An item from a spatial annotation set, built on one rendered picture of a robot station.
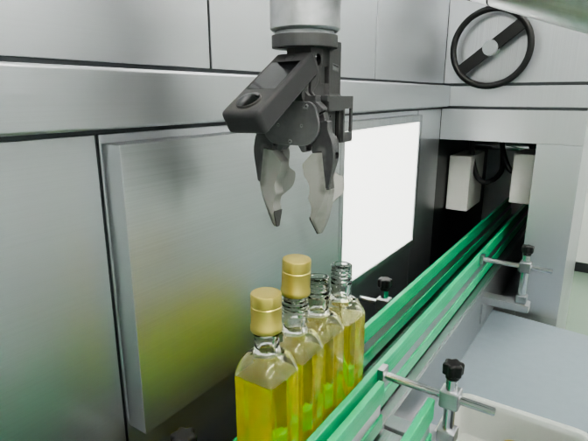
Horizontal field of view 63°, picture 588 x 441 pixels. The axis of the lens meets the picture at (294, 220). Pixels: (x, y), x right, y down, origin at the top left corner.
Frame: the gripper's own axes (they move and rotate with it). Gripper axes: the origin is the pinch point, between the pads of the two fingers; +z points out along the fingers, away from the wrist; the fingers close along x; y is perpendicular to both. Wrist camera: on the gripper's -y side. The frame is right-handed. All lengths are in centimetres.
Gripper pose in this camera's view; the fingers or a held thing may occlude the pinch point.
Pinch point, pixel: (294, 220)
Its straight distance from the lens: 54.8
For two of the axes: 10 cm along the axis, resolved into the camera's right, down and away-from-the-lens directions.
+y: 5.4, -2.1, 8.1
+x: -8.4, -1.4, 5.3
